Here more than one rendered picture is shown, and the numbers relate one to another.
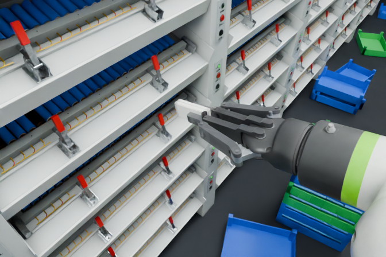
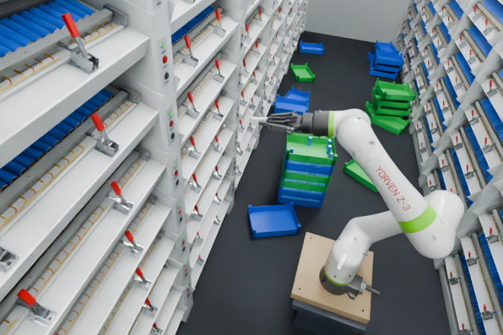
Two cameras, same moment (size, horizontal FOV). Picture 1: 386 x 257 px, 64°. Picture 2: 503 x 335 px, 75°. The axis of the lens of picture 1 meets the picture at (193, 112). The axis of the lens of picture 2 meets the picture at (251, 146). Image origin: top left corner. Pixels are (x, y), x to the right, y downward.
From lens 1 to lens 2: 0.79 m
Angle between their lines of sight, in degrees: 21
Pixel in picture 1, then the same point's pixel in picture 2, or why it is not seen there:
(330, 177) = (324, 127)
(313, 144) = (316, 117)
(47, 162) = (188, 163)
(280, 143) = (305, 121)
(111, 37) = (208, 93)
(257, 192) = (259, 189)
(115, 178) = (203, 176)
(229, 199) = (242, 198)
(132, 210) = (206, 201)
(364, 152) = (331, 116)
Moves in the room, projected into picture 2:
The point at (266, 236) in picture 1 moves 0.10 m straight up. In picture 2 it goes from (275, 212) to (277, 203)
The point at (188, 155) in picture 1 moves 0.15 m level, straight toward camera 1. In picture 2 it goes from (224, 164) to (234, 182)
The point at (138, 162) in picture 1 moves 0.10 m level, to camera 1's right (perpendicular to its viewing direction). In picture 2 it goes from (210, 166) to (231, 161)
